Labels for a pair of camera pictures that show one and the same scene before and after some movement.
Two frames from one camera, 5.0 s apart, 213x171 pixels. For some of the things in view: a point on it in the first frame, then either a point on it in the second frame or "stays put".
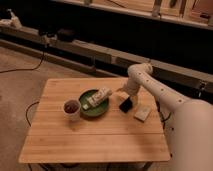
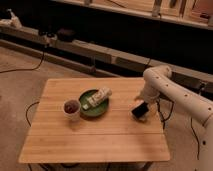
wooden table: x=137 y=136 stays put
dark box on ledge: x=65 y=35 stays put
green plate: x=96 y=110 stays put
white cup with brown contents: x=71 y=110 stays put
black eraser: x=126 y=105 → x=140 y=109
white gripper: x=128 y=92 → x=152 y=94
